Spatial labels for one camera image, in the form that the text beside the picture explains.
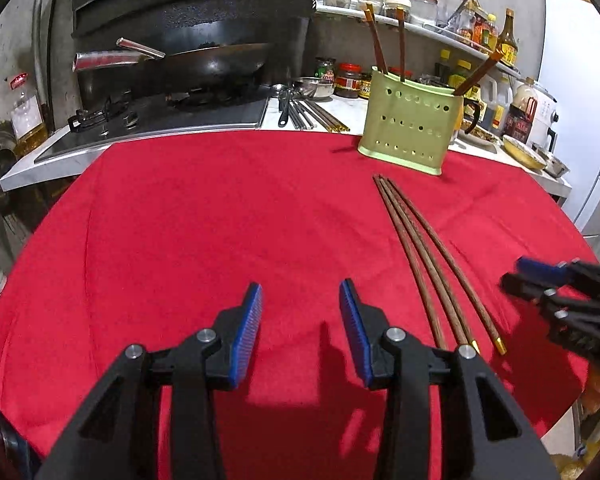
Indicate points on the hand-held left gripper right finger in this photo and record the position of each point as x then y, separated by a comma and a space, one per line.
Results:
355, 335

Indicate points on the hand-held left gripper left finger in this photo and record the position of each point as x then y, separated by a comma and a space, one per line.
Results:
245, 335

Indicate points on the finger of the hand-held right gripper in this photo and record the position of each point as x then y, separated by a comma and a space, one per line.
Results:
580, 317
542, 270

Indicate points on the wooden chopstick gold tip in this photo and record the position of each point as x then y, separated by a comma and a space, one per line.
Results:
401, 45
376, 40
410, 260
442, 260
480, 72
425, 260

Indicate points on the green plastic utensil holder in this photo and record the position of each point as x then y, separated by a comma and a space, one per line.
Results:
405, 130

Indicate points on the clear container with utensils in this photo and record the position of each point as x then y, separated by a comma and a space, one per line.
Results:
455, 22

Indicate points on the red tablecloth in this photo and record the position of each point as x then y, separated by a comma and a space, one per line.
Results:
205, 235

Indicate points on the steel bowl with food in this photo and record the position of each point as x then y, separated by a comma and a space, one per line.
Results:
552, 162

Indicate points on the yellow covered bowl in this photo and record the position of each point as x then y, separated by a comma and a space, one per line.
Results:
522, 155

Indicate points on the plate of cooked food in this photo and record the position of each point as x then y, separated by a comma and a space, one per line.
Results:
480, 137

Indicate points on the white kitchen appliance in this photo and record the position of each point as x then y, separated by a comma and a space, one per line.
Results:
545, 110

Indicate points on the white refrigerator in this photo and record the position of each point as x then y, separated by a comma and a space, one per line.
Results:
585, 110

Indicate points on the white plastic jug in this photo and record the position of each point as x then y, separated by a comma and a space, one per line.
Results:
495, 105

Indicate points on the green bottle yellow cap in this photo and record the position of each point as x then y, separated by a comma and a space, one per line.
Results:
461, 75

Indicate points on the bundle of metal chopsticks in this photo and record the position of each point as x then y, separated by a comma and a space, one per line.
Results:
317, 115

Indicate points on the dark soy sauce bottle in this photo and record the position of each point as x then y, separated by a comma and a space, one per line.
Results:
443, 67

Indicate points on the dark bottle yellow cap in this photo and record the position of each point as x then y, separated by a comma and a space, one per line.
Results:
506, 45

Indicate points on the black gas stove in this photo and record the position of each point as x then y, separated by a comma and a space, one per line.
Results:
155, 120

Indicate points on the yellow oil bottle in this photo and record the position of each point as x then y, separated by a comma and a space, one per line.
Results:
487, 35

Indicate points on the yellow label sauce jar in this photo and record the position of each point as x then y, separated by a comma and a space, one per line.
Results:
365, 87

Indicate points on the small steel bowl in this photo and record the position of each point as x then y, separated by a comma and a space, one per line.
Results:
314, 87

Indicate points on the red lid sauce jar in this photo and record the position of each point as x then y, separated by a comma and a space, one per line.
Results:
349, 82

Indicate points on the green lid sauce jar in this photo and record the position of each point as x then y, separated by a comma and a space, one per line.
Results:
325, 70

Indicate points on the glass jar red lid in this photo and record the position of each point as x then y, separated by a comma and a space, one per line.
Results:
424, 11

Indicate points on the oil bottle red cap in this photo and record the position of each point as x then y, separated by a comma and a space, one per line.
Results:
27, 120

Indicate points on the white wall shelf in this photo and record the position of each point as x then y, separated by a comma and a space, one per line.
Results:
430, 30

